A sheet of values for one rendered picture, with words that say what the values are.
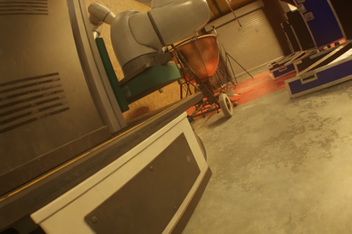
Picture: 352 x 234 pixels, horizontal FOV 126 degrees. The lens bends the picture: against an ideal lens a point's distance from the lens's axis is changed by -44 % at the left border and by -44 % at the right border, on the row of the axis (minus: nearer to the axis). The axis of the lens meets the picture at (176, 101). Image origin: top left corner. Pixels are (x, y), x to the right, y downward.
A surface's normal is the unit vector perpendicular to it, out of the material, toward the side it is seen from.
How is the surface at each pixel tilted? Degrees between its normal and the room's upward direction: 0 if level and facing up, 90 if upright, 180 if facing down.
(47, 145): 90
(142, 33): 98
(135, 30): 91
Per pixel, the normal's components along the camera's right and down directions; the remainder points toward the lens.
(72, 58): 0.80, -0.33
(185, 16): 0.14, 0.41
